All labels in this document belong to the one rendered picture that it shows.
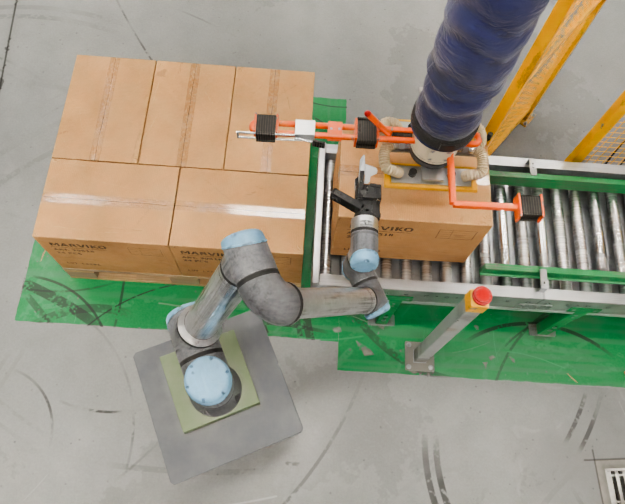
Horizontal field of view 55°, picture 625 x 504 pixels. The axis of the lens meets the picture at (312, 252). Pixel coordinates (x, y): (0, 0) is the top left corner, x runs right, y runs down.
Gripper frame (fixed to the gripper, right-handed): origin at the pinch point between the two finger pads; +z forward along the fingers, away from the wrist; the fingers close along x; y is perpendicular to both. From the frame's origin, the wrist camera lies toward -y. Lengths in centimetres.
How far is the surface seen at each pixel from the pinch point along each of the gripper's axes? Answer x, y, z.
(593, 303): -64, 111, -23
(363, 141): 1.9, 1.3, 8.5
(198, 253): -77, -63, -5
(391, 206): -28.4, 16.5, -0.2
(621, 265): -67, 129, -3
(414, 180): -10.5, 21.6, 1.7
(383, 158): -4.4, 9.3, 6.2
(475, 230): -33, 50, -6
